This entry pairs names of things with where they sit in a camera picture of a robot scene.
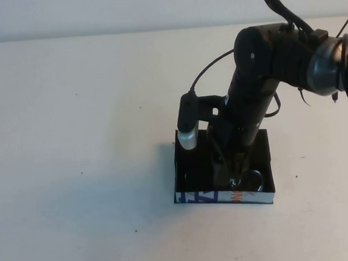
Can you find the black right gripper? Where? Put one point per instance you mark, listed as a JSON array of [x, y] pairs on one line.
[[225, 133]]

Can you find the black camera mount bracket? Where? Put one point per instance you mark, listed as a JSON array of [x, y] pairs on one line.
[[208, 107]]

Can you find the black open cardboard box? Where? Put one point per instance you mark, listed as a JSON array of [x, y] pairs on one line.
[[196, 198]]

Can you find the black frame glasses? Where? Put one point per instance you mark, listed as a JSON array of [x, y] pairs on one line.
[[258, 180]]

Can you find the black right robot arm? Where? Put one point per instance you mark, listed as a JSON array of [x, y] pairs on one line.
[[246, 53]]

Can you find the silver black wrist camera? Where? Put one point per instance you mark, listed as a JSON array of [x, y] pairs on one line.
[[187, 126]]

